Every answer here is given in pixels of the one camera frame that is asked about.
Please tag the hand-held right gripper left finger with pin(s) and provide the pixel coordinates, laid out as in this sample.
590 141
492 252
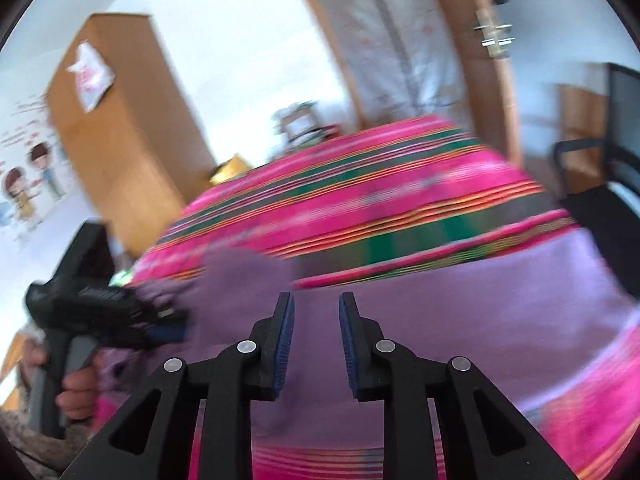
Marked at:
282 345

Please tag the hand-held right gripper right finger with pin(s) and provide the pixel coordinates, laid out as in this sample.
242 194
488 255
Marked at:
348 345

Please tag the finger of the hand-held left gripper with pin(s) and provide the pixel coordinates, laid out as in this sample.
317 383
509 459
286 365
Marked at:
165 336
160 316

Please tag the purple fleece garment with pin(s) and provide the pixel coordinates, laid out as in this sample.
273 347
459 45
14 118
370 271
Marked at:
450 310

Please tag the person's left forearm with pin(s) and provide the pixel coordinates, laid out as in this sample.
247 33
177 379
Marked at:
30 440

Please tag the person's left hand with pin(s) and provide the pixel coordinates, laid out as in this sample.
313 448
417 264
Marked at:
77 395

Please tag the printed plastic bag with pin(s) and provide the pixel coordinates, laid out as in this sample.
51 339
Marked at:
122 276

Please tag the light wooden board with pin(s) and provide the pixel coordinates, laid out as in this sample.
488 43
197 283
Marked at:
10 370

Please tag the yellow paper bag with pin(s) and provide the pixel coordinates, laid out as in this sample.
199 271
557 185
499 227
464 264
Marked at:
227 170

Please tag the pink plaid bed sheet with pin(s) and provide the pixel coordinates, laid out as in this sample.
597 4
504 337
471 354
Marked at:
375 185

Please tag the wooden wardrobe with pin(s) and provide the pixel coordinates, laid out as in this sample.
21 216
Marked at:
135 135

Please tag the cardboard box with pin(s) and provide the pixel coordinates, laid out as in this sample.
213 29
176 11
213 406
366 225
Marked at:
300 122

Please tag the white red-printed plastic bag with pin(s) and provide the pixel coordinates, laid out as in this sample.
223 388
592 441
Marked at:
90 77

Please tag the wooden door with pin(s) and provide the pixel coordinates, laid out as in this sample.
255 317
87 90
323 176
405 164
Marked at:
480 100

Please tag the white floral mosquito net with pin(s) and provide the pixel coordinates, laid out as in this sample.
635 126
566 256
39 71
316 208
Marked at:
400 50

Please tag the low wooden cabinet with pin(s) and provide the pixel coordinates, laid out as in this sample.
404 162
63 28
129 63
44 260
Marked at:
582 125

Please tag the black mesh office chair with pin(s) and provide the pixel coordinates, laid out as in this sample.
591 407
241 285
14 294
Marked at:
625 110

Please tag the cartoon couple wall sticker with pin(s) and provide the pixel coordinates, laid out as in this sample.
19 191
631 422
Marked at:
25 190

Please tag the wooden door frame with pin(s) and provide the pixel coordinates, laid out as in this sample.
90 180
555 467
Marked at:
330 45

